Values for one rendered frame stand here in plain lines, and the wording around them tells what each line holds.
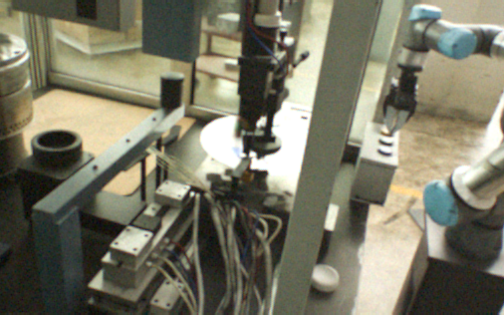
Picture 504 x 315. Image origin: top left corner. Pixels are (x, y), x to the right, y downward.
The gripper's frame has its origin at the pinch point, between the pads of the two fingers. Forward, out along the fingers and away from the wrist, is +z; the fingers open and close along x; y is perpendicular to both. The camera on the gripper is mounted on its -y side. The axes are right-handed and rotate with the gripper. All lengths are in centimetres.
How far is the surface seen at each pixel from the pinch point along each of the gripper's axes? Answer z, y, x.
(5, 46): -11, -28, 107
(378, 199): 20.3, -6.0, -1.6
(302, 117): 7.8, 13.4, 28.2
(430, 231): 22.5, -12.3, -17.2
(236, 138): 2.2, -23.0, 40.3
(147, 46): -26, -47, 55
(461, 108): 87, 289, -75
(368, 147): 7.4, 1.5, 5.3
